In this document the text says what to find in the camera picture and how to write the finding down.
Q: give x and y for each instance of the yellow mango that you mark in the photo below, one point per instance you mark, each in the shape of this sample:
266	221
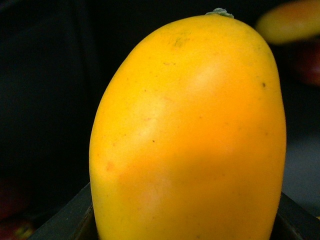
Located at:
290	22
189	139

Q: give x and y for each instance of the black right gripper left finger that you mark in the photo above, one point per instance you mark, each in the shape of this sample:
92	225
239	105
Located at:
75	221

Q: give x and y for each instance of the yellow mango in background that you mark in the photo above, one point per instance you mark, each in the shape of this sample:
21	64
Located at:
290	22

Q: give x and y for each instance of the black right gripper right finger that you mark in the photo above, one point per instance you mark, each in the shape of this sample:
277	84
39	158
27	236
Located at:
292	222

